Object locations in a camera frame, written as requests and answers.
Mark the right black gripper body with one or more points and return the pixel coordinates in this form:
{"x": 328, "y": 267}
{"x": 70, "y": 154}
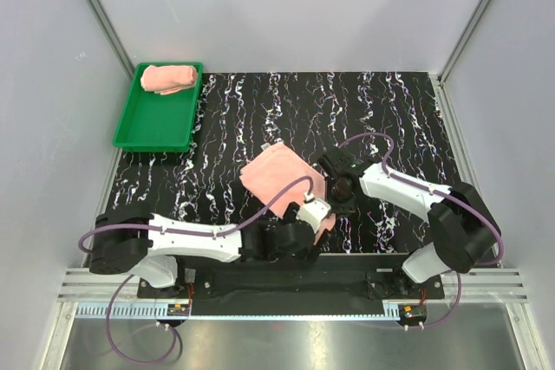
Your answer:
{"x": 339, "y": 201}

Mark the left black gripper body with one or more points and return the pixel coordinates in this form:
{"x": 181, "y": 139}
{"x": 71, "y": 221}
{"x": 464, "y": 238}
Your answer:
{"x": 309, "y": 256}

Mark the pink striped towel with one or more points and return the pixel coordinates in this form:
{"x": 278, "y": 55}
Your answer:
{"x": 169, "y": 79}

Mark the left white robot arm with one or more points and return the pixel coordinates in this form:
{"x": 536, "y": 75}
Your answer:
{"x": 148, "y": 245}

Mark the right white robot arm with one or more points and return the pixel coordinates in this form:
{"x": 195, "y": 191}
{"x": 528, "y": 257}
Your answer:
{"x": 462, "y": 229}

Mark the black marble pattern mat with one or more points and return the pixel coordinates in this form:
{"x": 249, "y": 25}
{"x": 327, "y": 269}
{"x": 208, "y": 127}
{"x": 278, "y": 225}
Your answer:
{"x": 393, "y": 114}

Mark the green plastic tray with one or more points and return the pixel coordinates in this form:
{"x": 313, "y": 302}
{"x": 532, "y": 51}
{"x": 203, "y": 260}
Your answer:
{"x": 158, "y": 123}

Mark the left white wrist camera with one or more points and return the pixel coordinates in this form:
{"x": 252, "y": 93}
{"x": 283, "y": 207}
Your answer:
{"x": 313, "y": 211}

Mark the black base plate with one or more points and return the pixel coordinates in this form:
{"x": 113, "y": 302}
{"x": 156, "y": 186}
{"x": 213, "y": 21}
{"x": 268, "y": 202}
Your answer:
{"x": 334, "y": 285}

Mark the white slotted cable duct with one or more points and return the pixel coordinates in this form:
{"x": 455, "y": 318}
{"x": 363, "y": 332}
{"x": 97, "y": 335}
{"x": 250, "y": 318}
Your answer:
{"x": 133, "y": 310}

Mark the aluminium frame rail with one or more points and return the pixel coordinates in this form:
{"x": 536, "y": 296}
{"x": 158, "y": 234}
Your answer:
{"x": 486, "y": 285}

